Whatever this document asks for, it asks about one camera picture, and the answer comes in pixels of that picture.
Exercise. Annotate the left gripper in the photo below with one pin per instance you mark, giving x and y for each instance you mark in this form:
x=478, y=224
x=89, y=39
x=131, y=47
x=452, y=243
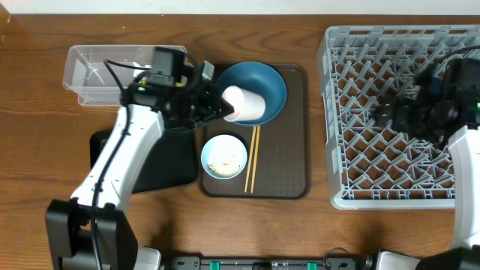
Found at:
x=214, y=110

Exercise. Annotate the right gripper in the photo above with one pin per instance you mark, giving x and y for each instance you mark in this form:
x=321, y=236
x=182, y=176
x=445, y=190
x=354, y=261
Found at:
x=402, y=106

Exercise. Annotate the pink plastic cup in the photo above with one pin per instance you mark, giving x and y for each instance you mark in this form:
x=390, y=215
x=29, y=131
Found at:
x=247, y=106

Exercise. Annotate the dark blue plate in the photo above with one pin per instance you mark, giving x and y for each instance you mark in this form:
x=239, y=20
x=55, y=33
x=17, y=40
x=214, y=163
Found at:
x=261, y=79

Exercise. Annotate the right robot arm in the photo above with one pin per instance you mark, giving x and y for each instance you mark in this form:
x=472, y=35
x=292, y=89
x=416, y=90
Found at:
x=460, y=84

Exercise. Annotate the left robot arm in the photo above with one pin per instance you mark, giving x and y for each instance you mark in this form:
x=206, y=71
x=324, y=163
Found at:
x=91, y=229

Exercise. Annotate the grey dishwasher rack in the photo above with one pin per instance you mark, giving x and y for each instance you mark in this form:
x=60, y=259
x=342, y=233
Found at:
x=370, y=167

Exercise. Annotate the left wooden chopstick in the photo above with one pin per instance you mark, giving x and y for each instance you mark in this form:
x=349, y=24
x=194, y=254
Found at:
x=249, y=160

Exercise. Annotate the wooden chopstick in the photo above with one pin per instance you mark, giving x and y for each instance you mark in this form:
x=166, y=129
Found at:
x=249, y=160
x=255, y=157

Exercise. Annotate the right wooden chopstick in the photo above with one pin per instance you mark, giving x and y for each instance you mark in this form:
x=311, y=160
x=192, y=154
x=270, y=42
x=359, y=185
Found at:
x=255, y=157

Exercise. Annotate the light blue bowl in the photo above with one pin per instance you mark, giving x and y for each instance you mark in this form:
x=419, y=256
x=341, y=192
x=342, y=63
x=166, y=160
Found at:
x=224, y=157

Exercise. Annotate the brown serving tray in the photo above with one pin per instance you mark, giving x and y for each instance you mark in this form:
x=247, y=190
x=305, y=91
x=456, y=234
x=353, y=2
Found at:
x=284, y=166

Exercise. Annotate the black plastic bin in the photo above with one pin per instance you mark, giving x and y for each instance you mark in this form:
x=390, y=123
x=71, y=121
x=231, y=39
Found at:
x=171, y=162

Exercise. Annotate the clear plastic bin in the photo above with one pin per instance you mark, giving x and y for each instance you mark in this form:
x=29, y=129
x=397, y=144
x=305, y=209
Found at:
x=87, y=76

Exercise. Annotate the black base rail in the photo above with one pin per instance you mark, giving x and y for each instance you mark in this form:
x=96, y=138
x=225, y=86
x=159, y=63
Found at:
x=196, y=263

